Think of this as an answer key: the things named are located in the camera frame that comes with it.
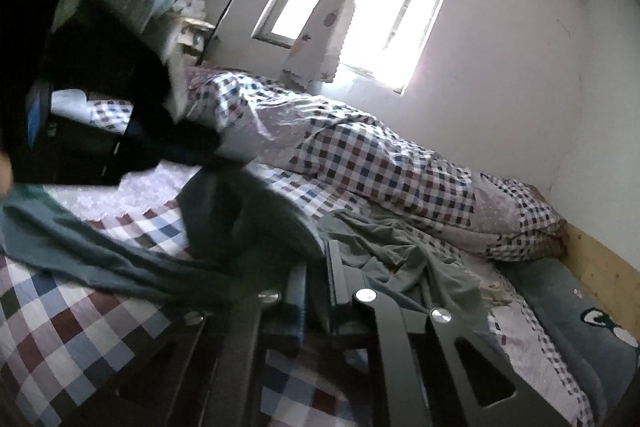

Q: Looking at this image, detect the checkered quilt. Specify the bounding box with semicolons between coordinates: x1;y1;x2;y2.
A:
185;66;569;264

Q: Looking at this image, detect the wooden headboard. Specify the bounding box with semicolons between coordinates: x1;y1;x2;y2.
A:
560;221;640;339

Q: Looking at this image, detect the white curtain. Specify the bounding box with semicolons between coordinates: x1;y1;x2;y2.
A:
281;0;437;84

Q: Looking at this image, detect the grey green garment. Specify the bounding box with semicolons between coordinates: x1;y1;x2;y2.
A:
320;209;488;333

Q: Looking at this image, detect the blue penguin pillow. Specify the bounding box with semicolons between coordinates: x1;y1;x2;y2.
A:
505;257;640;427

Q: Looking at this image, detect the teal t-shirt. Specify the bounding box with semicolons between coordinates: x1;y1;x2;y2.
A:
0;164;328;313

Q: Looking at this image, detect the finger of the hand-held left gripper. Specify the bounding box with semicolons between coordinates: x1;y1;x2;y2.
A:
115;54;247;174

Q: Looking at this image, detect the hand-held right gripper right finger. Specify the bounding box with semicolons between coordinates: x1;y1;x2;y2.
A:
326;239;573;427

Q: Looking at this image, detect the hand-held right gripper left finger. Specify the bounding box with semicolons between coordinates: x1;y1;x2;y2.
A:
65;263;308;427

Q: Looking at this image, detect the checkered lace bed sheet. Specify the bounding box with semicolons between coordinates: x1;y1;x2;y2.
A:
0;87;596;427

